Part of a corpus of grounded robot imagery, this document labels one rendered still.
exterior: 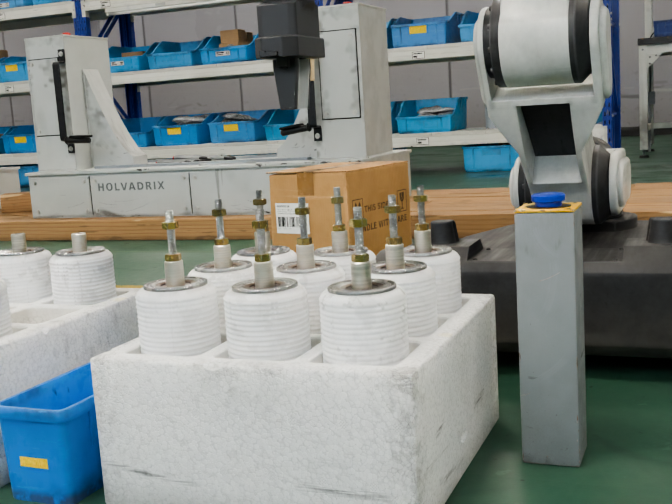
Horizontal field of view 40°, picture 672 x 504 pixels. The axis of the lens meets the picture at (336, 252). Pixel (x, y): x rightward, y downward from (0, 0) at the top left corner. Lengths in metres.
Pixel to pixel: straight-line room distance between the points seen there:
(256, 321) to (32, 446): 0.33
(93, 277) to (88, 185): 2.32
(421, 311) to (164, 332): 0.30
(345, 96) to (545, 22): 1.89
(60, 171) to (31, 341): 2.61
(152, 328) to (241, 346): 0.11
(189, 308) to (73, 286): 0.40
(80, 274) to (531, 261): 0.68
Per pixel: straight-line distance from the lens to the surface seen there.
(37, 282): 1.52
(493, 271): 1.49
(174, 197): 3.54
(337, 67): 3.28
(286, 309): 1.02
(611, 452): 1.23
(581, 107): 1.50
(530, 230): 1.11
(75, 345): 1.36
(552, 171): 1.65
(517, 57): 1.45
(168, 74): 6.61
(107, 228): 3.64
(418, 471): 0.97
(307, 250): 1.15
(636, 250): 1.48
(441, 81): 9.69
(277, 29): 1.11
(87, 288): 1.44
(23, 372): 1.28
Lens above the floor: 0.45
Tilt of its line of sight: 9 degrees down
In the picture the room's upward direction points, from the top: 4 degrees counter-clockwise
